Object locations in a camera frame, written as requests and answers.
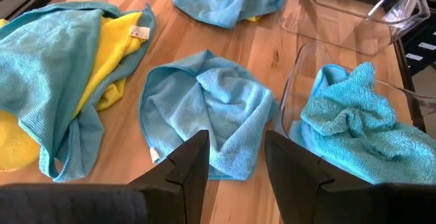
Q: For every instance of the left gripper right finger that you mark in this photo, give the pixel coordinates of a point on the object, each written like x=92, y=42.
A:
x=340, y=203

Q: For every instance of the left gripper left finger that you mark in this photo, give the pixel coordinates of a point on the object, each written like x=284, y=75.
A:
x=102, y=203

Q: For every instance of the yellow microfiber towel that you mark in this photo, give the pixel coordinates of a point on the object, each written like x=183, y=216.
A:
x=112, y=47
x=252, y=18

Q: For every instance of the clear plastic basket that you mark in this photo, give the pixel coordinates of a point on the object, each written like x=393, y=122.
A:
x=340, y=30
x=299, y=74

